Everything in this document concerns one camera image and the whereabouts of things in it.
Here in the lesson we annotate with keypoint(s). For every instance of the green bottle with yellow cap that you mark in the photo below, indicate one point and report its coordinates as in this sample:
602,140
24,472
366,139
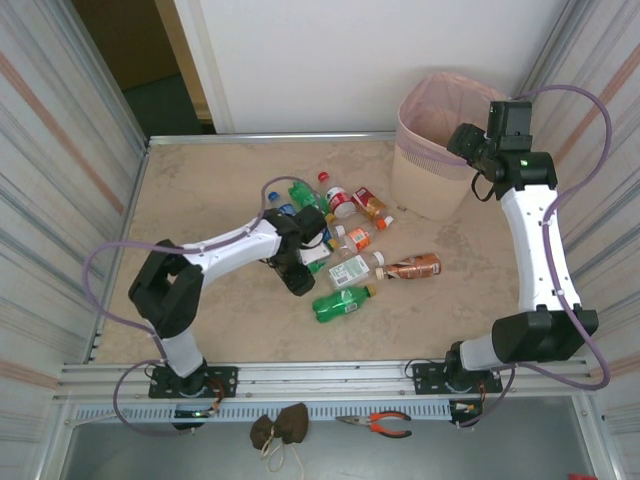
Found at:
340,302
317,268
302,192

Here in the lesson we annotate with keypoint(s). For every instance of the green white label clear bottle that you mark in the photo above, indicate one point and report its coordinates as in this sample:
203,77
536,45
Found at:
350,270

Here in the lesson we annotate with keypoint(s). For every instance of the blue label bottle white cap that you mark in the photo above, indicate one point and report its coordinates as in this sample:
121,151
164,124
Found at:
339,231

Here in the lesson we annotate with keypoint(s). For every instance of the orange label bottle orange cap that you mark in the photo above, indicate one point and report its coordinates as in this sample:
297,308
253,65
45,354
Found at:
358,239

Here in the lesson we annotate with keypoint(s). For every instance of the pink translucent bin liner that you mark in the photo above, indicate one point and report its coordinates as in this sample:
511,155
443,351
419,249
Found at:
430,110

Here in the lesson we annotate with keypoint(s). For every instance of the amber juice bottle red label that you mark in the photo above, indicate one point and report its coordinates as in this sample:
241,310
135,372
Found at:
367,200

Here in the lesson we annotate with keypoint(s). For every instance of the pink waste basket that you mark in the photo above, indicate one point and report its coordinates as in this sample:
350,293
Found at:
425,190

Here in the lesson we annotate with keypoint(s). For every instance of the copper brown drink bottle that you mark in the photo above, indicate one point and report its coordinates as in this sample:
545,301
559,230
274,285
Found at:
415,267

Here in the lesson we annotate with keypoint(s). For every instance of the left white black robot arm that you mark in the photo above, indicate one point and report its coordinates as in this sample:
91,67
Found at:
230,247

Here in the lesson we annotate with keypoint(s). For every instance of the large brown cloth pouch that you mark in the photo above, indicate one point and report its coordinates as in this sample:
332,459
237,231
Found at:
294,422

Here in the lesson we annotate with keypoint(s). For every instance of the small brown cloth pouch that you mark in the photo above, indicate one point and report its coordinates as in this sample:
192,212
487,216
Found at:
261,434

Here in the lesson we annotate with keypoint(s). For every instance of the beige door jamb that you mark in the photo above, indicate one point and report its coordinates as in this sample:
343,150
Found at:
184,60

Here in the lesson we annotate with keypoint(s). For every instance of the grey metal lower shelf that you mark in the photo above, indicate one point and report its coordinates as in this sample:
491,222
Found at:
450,455

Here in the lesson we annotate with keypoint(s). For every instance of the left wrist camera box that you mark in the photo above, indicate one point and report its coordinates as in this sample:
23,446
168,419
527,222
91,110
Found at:
315,255

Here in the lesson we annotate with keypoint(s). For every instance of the wide aluminium mounting rail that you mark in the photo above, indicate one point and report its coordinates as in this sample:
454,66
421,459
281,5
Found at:
325,380

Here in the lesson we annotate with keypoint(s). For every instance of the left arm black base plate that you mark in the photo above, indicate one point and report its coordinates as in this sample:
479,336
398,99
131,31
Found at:
225,380

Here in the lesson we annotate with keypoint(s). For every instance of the striped enclosure side panel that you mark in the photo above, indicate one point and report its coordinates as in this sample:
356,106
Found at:
615,225
50,175

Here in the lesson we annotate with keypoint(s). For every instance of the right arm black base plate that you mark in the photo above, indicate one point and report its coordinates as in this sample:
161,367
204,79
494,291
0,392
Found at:
425,377

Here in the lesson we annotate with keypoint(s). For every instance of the white door frame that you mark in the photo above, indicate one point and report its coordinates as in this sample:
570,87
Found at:
202,60

